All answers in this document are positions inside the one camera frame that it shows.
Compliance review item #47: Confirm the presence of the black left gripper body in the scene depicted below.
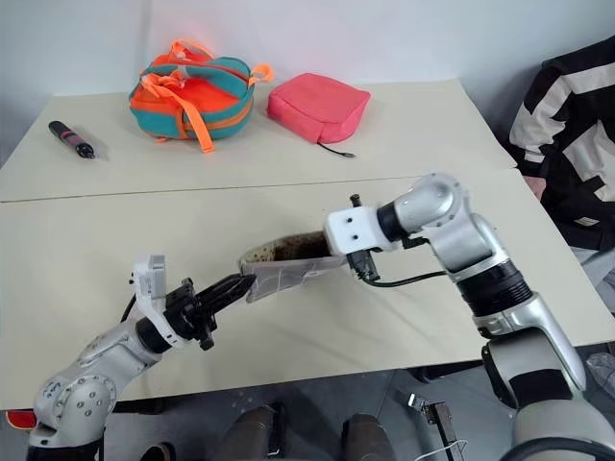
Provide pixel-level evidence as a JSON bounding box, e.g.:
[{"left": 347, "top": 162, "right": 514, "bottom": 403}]
[{"left": 162, "top": 277, "right": 218, "bottom": 352}]

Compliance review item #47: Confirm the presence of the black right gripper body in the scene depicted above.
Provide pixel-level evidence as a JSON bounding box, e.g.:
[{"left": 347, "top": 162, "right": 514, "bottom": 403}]
[{"left": 346, "top": 249, "right": 381, "bottom": 282}]

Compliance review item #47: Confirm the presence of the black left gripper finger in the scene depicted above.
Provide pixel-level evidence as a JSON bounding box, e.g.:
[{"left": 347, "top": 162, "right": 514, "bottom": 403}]
[
  {"left": 194, "top": 273, "right": 256, "bottom": 305},
  {"left": 203, "top": 286, "right": 252, "bottom": 316}
]

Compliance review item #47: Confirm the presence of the grey plaid pouch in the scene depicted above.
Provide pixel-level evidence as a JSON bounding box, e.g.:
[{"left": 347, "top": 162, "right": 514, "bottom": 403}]
[{"left": 237, "top": 230, "right": 348, "bottom": 304}]

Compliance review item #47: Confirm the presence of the pink fabric pouch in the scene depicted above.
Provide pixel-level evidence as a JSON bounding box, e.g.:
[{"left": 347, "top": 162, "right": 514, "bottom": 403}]
[{"left": 265, "top": 72, "right": 373, "bottom": 159}]

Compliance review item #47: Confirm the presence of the dark brown rounded shape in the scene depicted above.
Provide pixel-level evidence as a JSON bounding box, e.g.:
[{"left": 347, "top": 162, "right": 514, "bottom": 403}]
[
  {"left": 214, "top": 401, "right": 285, "bottom": 461},
  {"left": 339, "top": 411, "right": 396, "bottom": 461}
]

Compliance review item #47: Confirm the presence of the teal and orange backpack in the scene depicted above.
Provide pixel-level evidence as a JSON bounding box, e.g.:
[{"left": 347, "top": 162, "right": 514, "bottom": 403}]
[{"left": 128, "top": 39, "right": 276, "bottom": 156}]

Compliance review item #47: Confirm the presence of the red object under table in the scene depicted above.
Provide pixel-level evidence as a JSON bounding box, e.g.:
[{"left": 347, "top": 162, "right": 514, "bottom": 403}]
[{"left": 6, "top": 408, "right": 40, "bottom": 431}]

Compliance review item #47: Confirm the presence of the black and pink marker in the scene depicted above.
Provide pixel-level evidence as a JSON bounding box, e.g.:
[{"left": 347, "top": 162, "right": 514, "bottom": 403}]
[{"left": 47, "top": 120, "right": 98, "bottom": 161}]

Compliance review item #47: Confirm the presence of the person in black-white jacket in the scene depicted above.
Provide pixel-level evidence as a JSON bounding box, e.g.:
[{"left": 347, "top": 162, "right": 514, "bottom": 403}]
[{"left": 507, "top": 35, "right": 615, "bottom": 313}]

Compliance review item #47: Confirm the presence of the clear plastic bag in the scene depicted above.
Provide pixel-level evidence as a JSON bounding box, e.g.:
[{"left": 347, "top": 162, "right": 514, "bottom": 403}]
[{"left": 585, "top": 352, "right": 615, "bottom": 386}]

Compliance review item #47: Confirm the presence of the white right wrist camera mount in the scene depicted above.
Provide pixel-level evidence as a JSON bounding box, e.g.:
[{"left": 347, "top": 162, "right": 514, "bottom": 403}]
[{"left": 322, "top": 206, "right": 403, "bottom": 256}]

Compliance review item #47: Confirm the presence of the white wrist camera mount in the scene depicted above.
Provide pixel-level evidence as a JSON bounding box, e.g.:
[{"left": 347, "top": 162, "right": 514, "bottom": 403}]
[
  {"left": 322, "top": 206, "right": 403, "bottom": 256},
  {"left": 129, "top": 254, "right": 187, "bottom": 351}
]

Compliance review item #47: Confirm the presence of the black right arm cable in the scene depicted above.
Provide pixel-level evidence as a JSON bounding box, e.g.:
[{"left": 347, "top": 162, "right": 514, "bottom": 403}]
[{"left": 357, "top": 270, "right": 452, "bottom": 290}]

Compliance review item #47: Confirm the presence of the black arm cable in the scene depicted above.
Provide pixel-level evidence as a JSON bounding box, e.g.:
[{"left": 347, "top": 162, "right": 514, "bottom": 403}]
[
  {"left": 119, "top": 291, "right": 139, "bottom": 324},
  {"left": 357, "top": 270, "right": 452, "bottom": 290}
]

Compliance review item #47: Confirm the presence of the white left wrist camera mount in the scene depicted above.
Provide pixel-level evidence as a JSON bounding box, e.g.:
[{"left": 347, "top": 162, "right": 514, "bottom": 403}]
[{"left": 129, "top": 254, "right": 187, "bottom": 351}]

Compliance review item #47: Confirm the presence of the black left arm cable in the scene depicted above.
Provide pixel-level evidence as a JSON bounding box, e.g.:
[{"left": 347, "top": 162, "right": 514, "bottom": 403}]
[{"left": 119, "top": 291, "right": 139, "bottom": 324}]

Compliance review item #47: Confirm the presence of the dark metal bracket bar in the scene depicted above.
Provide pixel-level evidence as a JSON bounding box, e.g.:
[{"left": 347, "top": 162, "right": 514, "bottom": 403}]
[{"left": 406, "top": 392, "right": 468, "bottom": 461}]

